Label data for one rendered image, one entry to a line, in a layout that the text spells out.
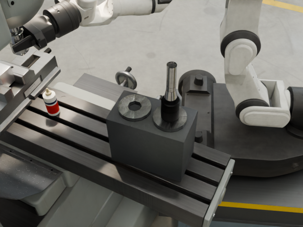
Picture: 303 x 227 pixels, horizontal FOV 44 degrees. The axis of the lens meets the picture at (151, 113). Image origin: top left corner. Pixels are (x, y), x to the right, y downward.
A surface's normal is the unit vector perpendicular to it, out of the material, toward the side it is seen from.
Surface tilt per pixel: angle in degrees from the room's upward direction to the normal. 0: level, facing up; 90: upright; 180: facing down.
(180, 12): 0
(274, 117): 90
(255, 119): 90
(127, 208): 0
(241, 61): 90
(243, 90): 90
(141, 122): 0
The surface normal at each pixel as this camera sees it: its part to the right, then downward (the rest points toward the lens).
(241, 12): -0.10, 0.74
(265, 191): -0.01, -0.67
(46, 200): 0.89, 0.33
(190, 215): -0.45, 0.66
